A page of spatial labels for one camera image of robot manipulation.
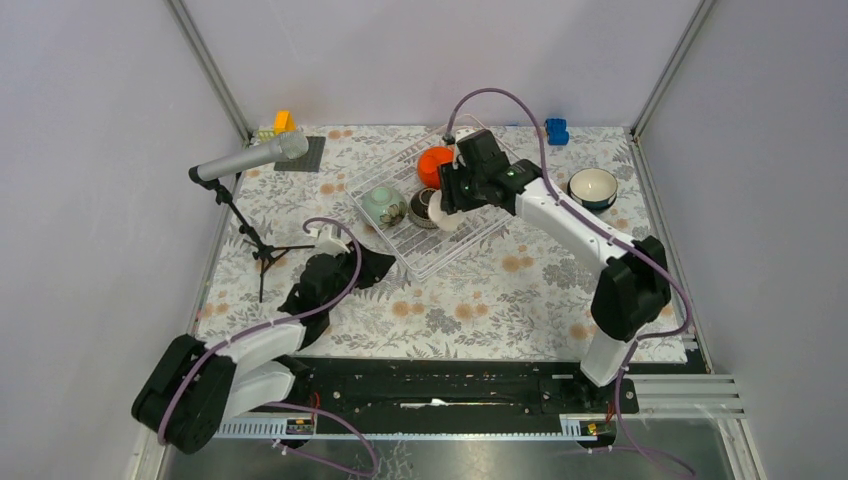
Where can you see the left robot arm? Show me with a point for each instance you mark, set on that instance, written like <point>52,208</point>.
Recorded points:
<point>198,385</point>

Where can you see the pale green floral bowl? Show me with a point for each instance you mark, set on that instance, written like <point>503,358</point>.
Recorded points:
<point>385,206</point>

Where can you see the blue toy block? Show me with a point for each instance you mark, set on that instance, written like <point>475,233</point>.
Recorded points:
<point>556,130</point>

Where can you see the orange bowl front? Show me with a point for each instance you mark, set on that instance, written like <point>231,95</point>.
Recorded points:
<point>429,163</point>

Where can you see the white wire dish rack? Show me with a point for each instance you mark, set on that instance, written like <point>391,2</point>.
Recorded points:
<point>421,251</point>

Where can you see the green toy block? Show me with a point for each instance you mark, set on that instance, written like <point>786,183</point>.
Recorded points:
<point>265,134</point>

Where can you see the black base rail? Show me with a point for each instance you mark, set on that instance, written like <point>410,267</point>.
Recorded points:
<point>452,397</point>

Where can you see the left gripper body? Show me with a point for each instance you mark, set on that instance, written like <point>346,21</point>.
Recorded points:
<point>347,266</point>

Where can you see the silver microphone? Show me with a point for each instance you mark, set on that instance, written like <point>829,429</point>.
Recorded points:
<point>282,147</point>

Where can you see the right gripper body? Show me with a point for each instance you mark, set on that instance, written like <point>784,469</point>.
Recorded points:
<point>461,188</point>

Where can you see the white pink bowl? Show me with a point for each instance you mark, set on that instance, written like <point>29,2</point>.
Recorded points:
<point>442,220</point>

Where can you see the black patterned bowl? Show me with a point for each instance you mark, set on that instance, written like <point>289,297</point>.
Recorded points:
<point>418,210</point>

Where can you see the teal bowl white rim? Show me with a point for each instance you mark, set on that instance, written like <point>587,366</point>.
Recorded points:
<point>594,189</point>

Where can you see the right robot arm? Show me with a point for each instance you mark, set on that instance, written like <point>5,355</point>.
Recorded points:
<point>631,275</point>

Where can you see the floral tablecloth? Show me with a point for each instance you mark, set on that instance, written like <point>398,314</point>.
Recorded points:
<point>516,294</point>

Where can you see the dark grey baseplate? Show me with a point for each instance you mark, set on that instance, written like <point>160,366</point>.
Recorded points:
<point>309,162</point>

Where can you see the yellow toy block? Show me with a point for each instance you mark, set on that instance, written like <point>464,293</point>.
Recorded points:
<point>283,122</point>

